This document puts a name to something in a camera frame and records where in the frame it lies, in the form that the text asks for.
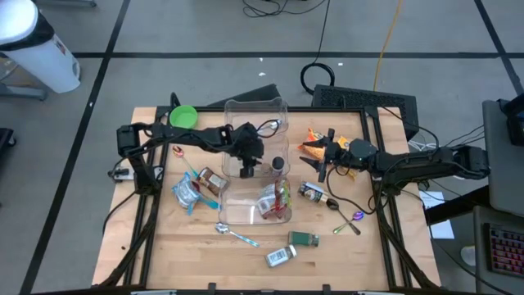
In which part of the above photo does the white trash can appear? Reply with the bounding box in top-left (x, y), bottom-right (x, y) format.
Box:
top-left (0, 0), bottom-right (82, 94)

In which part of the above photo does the silver spoon teal handle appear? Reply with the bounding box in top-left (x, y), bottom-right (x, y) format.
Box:
top-left (215, 221), bottom-right (261, 248)

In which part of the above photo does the green shrimp ramen packet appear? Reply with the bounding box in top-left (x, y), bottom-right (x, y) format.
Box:
top-left (274, 176), bottom-right (293, 218)

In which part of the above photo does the white paper sheet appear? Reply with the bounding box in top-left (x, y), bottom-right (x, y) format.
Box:
top-left (419, 190), bottom-right (455, 241)

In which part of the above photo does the black box device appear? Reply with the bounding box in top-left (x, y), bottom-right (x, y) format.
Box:
top-left (497, 93), bottom-right (524, 148)

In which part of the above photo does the gray side desk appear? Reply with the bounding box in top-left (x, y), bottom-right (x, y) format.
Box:
top-left (472, 98), bottom-right (524, 295)

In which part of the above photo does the white black power adapter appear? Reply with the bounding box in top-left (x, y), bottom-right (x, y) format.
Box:
top-left (108, 166), bottom-right (134, 183)

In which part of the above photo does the pink gold spoon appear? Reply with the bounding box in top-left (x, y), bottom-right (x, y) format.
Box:
top-left (171, 144), bottom-right (200, 178)

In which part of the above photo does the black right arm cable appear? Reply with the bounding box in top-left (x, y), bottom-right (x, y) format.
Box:
top-left (325, 166), bottom-right (380, 216)

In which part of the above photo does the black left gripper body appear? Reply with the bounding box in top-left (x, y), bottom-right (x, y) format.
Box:
top-left (228, 121), bottom-right (265, 162)

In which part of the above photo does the white label seasoning jar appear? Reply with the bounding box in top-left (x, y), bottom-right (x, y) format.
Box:
top-left (264, 244), bottom-right (298, 269)

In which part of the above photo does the blue ramen packet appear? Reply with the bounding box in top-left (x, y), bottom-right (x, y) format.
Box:
top-left (170, 171), bottom-right (202, 217)

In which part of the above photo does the purple bottle black lid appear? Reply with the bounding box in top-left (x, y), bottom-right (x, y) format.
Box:
top-left (271, 156), bottom-right (287, 177)

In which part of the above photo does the brown snack packet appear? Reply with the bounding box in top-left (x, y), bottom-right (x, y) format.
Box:
top-left (195, 166), bottom-right (229, 197)

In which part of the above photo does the white computer mouse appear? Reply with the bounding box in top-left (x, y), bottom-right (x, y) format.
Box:
top-left (460, 244), bottom-right (478, 267)

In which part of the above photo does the yellow chicken ramen packet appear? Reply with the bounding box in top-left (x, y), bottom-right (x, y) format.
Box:
top-left (297, 128), bottom-right (353, 161)

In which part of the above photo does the yellow hanging cable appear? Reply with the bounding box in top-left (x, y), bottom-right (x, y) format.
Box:
top-left (373, 0), bottom-right (404, 92)

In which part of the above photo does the green plastic bowl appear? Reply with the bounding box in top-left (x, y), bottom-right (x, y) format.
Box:
top-left (169, 104), bottom-right (200, 130)

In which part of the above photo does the black coiled cable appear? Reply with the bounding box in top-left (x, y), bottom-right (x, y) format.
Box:
top-left (300, 0), bottom-right (337, 96)

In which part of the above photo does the red beef ramen packet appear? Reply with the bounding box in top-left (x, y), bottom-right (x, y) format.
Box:
top-left (256, 183), bottom-right (282, 220)

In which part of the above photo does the black gold label jar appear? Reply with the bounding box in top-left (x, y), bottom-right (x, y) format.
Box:
top-left (297, 181), bottom-right (330, 205)

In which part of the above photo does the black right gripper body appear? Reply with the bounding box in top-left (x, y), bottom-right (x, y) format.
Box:
top-left (326, 140), bottom-right (358, 170)

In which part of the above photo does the teal plastic spoon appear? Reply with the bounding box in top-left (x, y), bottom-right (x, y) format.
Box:
top-left (191, 179), bottom-right (221, 211)

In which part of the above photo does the iridescent purple green spoon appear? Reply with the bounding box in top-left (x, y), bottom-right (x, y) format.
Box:
top-left (332, 211), bottom-right (365, 235)

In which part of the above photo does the black backlit keyboard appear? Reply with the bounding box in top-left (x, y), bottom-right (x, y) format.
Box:
top-left (485, 223), bottom-right (524, 279)

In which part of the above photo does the clear plastic organizer bin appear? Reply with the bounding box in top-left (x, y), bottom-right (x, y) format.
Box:
top-left (218, 97), bottom-right (294, 226)

